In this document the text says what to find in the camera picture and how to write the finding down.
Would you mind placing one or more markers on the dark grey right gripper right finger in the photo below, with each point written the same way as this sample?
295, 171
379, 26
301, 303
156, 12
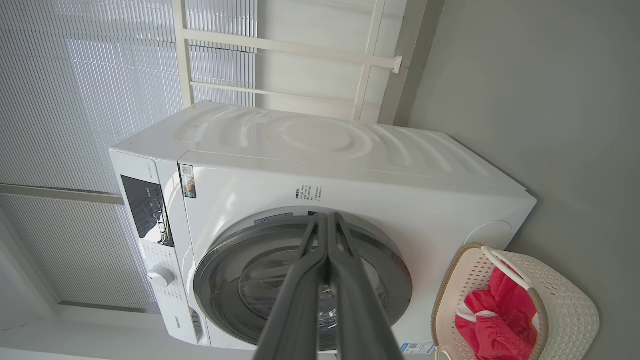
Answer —
360, 310

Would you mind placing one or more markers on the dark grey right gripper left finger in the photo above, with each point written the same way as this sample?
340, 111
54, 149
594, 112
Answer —
300, 310

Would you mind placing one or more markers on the grey round glass washer door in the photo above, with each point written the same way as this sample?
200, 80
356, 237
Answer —
225, 270

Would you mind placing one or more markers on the red garment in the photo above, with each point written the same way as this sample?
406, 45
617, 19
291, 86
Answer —
495, 325

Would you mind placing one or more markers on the white front-load washing machine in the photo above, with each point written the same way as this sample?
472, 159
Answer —
350, 180

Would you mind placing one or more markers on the cream perforated laundry basket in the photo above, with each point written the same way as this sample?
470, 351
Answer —
560, 300

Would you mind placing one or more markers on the blue white label sticker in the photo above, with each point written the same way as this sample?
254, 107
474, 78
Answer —
417, 348

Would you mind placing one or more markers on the white washer control knob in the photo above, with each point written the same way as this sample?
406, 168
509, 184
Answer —
161, 276

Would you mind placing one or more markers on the round white filter cover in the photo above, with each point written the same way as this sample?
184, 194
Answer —
487, 235

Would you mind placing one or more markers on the colourful promotional sticker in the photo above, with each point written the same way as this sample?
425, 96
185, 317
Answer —
187, 181

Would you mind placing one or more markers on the black washer control panel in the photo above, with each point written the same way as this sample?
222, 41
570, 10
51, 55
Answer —
147, 210

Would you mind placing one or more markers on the white slatted window blinds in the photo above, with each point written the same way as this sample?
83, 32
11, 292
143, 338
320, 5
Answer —
75, 100

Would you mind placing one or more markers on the white metal rack frame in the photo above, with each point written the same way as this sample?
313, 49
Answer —
300, 48

